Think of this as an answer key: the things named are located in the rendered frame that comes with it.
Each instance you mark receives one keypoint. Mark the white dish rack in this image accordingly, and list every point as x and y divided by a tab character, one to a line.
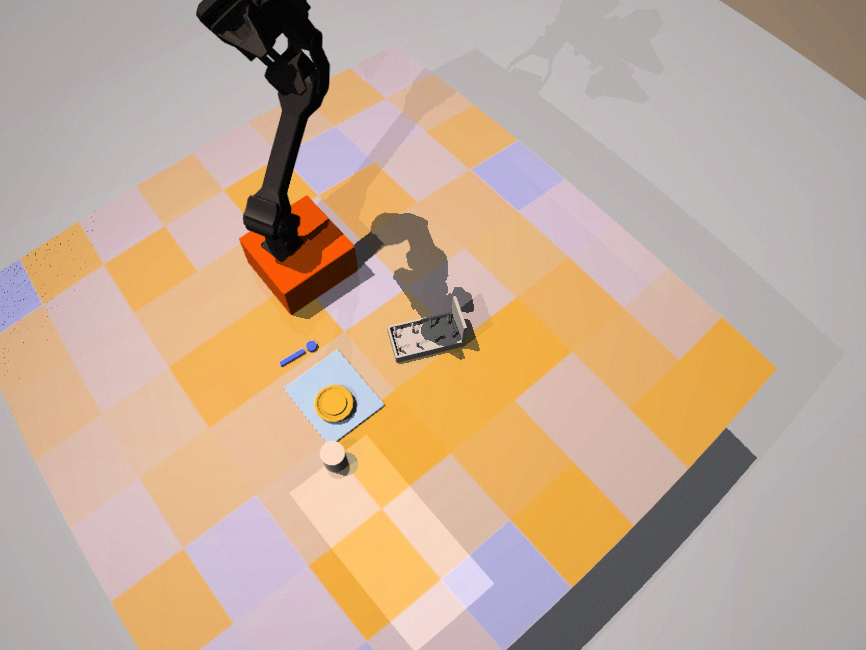
429	335

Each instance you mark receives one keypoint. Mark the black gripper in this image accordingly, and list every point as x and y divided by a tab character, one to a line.
240	24

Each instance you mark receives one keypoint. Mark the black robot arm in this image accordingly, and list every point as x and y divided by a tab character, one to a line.
268	211

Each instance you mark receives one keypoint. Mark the yellow round plate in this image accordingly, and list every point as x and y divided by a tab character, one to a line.
334	403

